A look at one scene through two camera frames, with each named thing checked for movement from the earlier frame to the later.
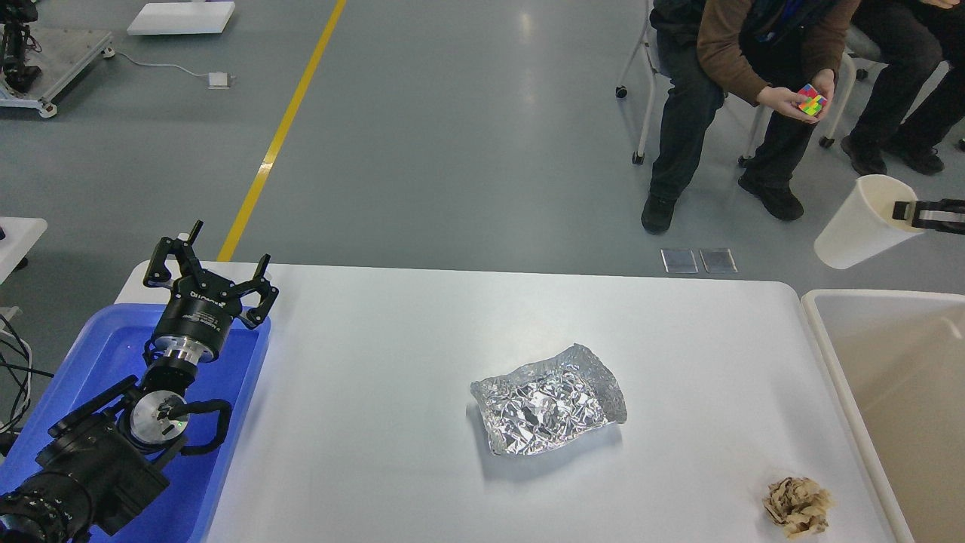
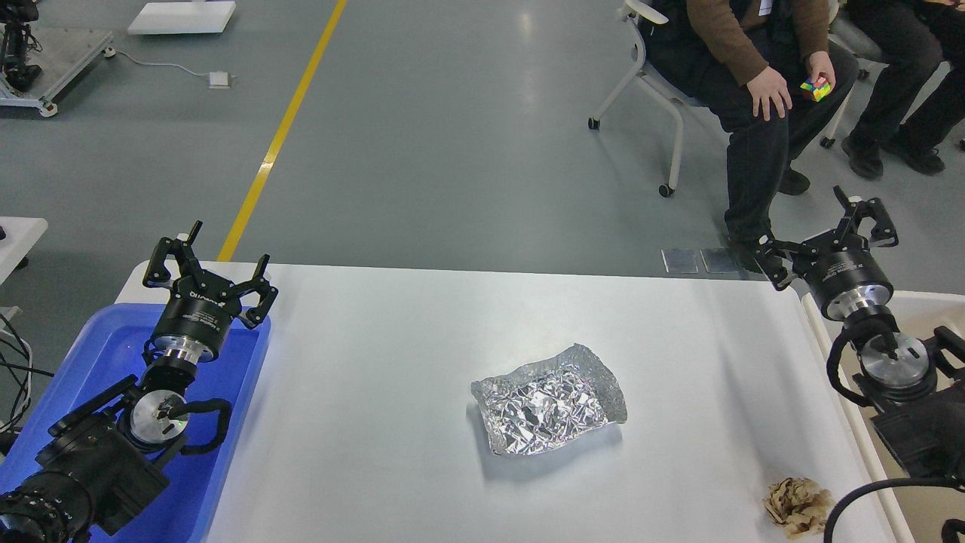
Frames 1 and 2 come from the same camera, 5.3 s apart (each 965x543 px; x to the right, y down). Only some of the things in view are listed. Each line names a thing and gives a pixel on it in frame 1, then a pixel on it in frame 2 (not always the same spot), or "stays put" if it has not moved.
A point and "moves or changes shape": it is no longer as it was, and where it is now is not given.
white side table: (20, 235) stays put
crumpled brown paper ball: (798, 505) stays put
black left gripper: (203, 304) stays put
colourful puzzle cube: (815, 101) moves or changes shape
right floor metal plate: (718, 260) stays put
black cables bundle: (16, 375) stays put
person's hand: (824, 81) to (819, 62)
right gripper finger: (947, 215) to (839, 267)
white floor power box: (217, 81) stays put
